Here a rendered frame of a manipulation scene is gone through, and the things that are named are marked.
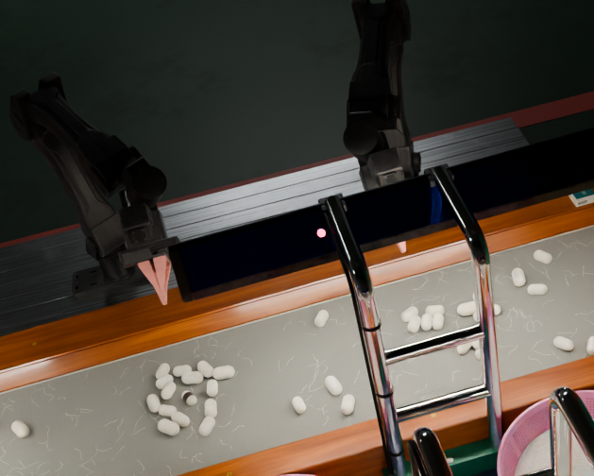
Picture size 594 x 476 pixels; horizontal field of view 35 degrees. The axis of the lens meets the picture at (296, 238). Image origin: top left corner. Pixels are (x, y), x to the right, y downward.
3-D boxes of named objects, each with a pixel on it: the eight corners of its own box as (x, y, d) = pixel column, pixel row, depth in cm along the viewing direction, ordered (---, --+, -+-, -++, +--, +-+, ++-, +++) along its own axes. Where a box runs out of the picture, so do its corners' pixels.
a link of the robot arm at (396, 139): (411, 179, 185) (398, 8, 174) (377, 181, 186) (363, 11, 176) (415, 171, 190) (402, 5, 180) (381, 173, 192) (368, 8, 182)
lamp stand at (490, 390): (358, 406, 157) (310, 194, 129) (474, 372, 158) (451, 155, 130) (390, 500, 142) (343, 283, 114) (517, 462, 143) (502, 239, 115)
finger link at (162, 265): (176, 297, 155) (161, 243, 157) (133, 310, 155) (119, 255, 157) (181, 302, 162) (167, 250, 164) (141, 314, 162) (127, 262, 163)
